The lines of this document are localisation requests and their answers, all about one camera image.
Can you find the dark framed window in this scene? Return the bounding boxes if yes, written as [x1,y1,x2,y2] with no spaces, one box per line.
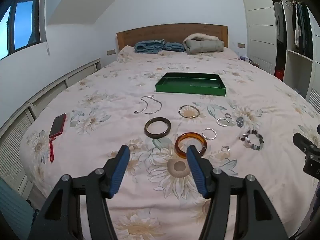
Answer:
[0,0,42,60]

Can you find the wooden headboard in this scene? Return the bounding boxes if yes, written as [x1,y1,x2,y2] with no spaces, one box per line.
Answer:
[116,23,228,50]

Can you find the hanging clothes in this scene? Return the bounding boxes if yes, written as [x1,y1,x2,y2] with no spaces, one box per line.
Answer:
[274,0,314,56]

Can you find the green tray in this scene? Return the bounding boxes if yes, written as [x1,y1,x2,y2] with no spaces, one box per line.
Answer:
[155,72,227,97]

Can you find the folded blue blanket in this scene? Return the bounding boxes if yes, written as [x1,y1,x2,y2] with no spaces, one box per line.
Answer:
[134,39,185,54]

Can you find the floral bedsheet bed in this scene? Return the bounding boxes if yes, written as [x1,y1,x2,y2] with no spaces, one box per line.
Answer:
[20,45,320,240]

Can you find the thin gold bangle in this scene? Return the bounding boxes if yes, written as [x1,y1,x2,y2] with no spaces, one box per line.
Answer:
[178,105,200,118]

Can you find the dark brown bangle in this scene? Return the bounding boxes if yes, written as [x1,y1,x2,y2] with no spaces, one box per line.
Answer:
[144,117,172,138]

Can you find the beige fur-trimmed jacket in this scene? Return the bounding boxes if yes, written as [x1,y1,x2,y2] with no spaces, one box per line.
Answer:
[182,33,225,54]

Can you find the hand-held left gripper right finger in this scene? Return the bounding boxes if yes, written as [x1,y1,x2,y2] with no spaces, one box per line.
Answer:
[186,144,294,240]

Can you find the white wardrobe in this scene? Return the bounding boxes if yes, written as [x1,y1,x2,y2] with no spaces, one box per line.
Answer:
[239,0,320,105]

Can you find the white slatted low cabinet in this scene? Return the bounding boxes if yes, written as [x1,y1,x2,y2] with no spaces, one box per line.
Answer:
[0,58,102,200]

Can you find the red phone strap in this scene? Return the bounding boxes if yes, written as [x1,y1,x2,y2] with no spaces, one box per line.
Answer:
[49,137,56,162]

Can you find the red phone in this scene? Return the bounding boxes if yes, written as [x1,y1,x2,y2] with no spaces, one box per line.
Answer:
[49,113,67,138]

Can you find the amber bangle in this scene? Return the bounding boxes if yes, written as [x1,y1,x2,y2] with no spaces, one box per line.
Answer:
[175,132,208,159]

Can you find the mixed stone beaded bracelet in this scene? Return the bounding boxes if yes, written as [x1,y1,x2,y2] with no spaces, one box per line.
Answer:
[239,129,264,151]

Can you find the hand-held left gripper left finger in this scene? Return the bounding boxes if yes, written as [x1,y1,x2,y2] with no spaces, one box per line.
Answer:
[27,144,130,240]

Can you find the silver chain necklace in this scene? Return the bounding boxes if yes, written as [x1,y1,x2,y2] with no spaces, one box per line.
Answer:
[134,95,162,115]

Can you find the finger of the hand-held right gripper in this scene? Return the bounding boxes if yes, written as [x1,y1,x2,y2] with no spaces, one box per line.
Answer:
[293,132,320,156]

